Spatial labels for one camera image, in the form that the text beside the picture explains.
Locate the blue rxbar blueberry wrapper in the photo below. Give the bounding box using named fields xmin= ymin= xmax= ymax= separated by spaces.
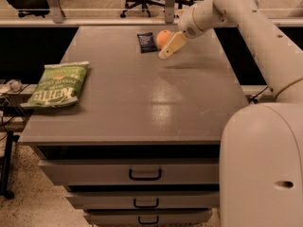
xmin=137 ymin=32 xmax=158 ymax=53

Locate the grey drawer cabinet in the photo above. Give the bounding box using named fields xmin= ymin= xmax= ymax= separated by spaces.
xmin=18 ymin=25 xmax=250 ymax=227

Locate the black stand at left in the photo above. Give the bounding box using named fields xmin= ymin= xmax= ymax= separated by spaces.
xmin=0 ymin=131 xmax=19 ymax=200

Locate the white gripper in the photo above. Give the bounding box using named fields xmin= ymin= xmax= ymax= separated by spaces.
xmin=158 ymin=7 xmax=200 ymax=60

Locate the grey drawer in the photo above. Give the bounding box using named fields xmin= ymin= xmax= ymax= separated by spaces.
xmin=83 ymin=209 xmax=212 ymax=225
xmin=66 ymin=191 xmax=220 ymax=210
xmin=39 ymin=159 xmax=219 ymax=185

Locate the bottom grey drawer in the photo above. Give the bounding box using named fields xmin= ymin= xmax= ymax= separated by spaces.
xmin=83 ymin=209 xmax=212 ymax=225

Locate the orange fruit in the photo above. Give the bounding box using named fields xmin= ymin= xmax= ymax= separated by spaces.
xmin=156 ymin=29 xmax=172 ymax=49

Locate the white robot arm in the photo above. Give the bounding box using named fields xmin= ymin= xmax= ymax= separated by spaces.
xmin=159 ymin=0 xmax=303 ymax=227

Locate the black power cable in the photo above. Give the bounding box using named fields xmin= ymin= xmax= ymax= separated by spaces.
xmin=247 ymin=85 xmax=269 ymax=105

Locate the green kettle chips bag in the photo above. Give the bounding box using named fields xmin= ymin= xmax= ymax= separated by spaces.
xmin=21 ymin=61 xmax=89 ymax=109

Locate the crumpled plastic on shelf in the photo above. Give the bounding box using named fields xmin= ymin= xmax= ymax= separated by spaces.
xmin=7 ymin=79 xmax=23 ymax=93

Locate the middle grey drawer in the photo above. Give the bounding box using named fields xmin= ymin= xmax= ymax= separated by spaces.
xmin=66 ymin=191 xmax=220 ymax=210

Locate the black office chair centre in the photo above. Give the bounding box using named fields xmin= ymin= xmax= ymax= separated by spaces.
xmin=119 ymin=0 xmax=197 ymax=19

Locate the top grey drawer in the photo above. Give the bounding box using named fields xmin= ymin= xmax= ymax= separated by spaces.
xmin=39 ymin=159 xmax=219 ymax=185

